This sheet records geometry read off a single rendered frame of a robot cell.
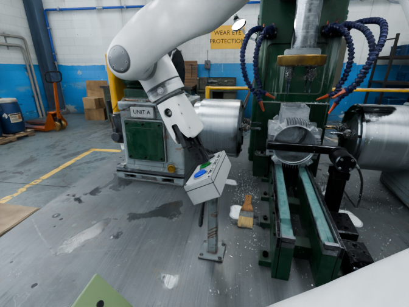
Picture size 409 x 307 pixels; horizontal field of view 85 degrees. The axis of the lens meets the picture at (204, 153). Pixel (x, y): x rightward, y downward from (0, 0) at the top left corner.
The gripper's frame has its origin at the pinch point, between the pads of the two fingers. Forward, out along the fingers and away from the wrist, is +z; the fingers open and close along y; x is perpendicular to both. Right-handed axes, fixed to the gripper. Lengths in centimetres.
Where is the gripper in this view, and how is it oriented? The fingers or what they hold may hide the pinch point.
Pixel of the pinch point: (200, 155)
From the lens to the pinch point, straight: 55.0
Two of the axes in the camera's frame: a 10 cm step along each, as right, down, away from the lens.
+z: 4.5, 8.7, 2.1
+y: 2.5, -3.5, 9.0
